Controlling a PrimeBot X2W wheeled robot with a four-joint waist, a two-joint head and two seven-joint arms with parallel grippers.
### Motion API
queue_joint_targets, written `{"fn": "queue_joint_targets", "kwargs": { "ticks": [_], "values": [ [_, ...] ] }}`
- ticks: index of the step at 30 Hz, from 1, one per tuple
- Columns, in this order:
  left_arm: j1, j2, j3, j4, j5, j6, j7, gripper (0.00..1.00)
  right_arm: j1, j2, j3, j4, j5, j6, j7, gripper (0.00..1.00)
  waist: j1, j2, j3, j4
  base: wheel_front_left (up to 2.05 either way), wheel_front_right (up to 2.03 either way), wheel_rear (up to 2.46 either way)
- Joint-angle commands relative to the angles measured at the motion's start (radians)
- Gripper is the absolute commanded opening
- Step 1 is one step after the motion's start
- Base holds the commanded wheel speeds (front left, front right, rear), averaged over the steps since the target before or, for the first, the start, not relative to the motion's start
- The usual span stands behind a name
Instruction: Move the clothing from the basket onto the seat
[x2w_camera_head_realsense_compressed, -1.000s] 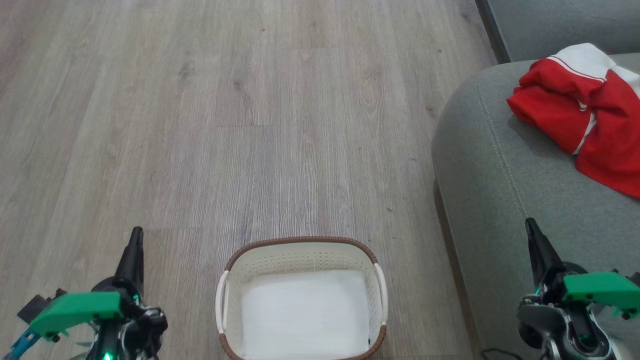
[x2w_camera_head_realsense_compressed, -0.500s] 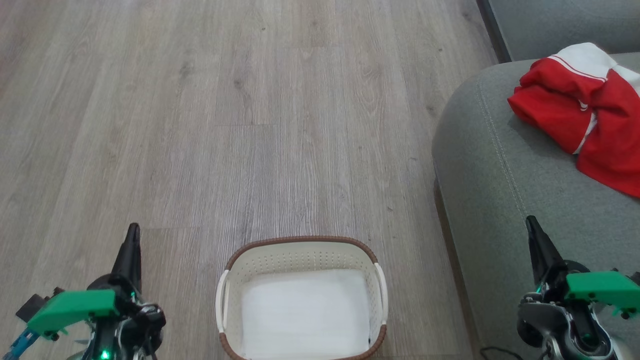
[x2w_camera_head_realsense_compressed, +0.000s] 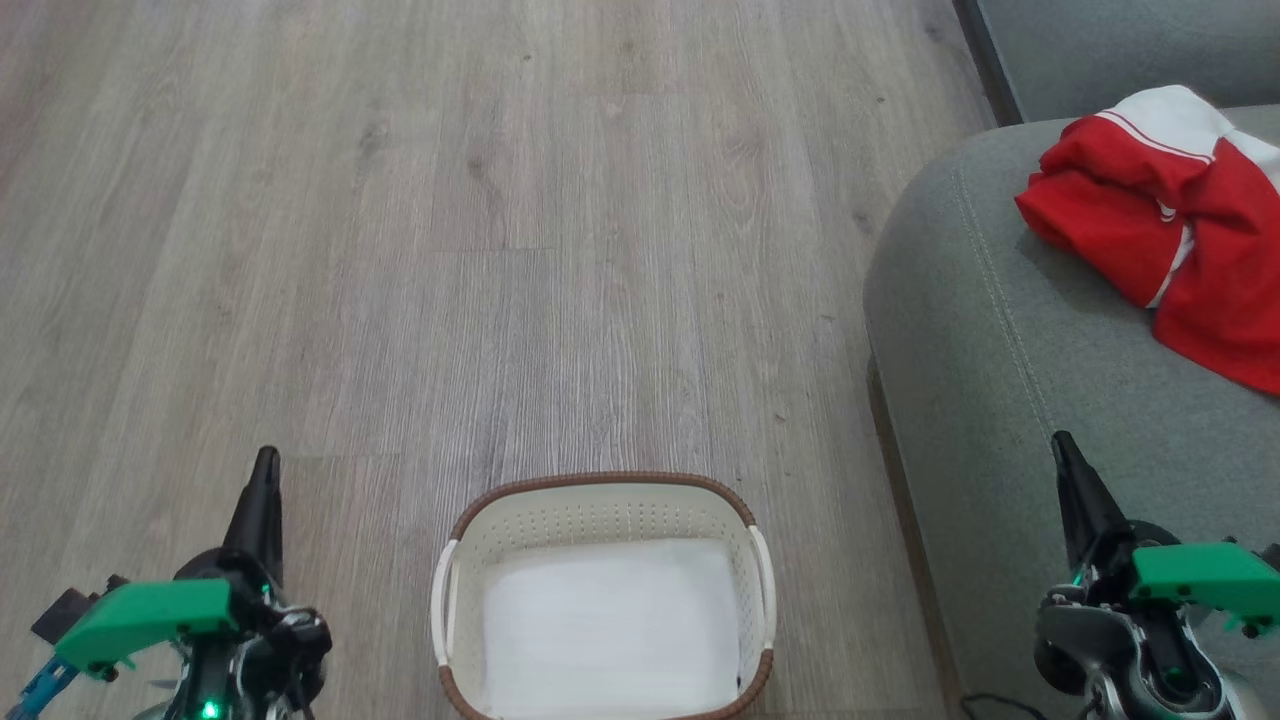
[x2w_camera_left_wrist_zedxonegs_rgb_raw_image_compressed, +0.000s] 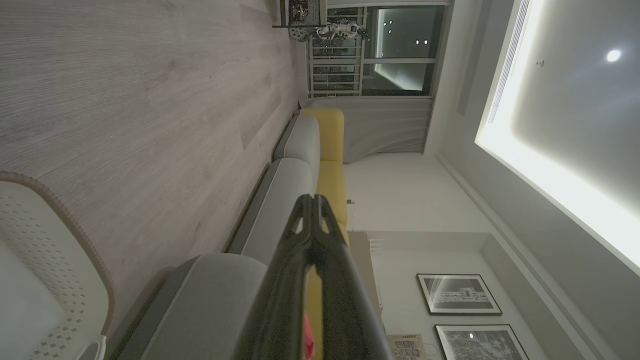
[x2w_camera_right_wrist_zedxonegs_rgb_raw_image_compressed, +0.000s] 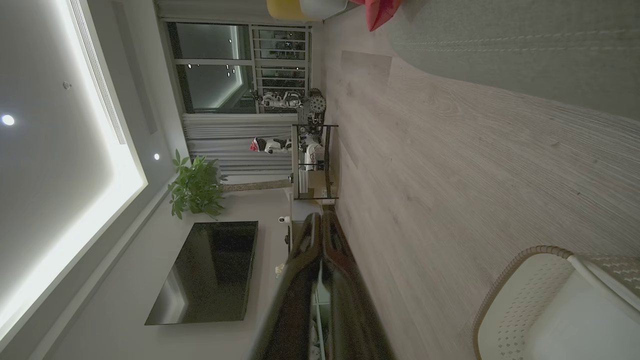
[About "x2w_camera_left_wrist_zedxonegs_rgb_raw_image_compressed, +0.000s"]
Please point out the large glass window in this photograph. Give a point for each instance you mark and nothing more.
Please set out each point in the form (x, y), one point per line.
(400, 50)

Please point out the long white ceiling vent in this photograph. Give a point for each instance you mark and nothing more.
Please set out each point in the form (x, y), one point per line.
(507, 60)

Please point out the white humanoid robot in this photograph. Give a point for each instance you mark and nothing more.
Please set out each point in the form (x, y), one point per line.
(340, 31)

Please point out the black framed building picture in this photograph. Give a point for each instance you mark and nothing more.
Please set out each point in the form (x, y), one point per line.
(459, 294)

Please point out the white metal rack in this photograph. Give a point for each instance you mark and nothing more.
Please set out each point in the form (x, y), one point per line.
(335, 70)

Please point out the white perforated laundry basket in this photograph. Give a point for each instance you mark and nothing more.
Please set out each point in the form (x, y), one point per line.
(55, 240)

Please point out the red garment with white trim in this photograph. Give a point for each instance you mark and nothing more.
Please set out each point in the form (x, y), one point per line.
(308, 340)

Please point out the black framed city picture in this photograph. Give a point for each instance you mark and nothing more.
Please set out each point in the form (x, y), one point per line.
(477, 344)

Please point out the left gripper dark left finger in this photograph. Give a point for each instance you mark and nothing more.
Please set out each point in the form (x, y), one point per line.
(280, 300)

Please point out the grey fabric sofa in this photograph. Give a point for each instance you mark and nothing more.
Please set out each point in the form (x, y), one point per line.
(210, 300)

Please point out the yellow sofa back cushion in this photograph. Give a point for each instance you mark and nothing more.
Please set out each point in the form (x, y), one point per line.
(327, 132)
(332, 190)

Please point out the grey curtain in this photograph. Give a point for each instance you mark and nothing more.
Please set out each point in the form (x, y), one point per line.
(385, 125)

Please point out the dark patterned cabinet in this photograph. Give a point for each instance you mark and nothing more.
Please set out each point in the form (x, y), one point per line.
(300, 12)

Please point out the round ceiling spotlight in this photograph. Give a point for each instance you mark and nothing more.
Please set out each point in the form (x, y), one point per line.
(613, 55)

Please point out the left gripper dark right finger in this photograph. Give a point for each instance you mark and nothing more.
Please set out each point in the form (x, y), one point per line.
(345, 310)

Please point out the printed paper calendar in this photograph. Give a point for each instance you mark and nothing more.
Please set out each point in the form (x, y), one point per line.
(407, 347)

